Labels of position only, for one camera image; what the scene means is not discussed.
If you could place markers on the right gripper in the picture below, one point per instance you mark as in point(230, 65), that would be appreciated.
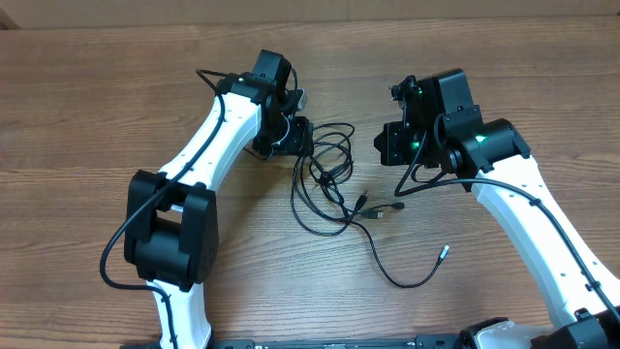
point(390, 145)

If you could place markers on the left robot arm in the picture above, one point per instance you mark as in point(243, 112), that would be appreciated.
point(171, 227)

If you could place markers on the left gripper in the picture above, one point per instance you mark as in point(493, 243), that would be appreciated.
point(300, 142)

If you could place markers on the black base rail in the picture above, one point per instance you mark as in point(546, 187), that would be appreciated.
point(334, 344)

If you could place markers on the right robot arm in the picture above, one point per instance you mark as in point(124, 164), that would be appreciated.
point(441, 127)

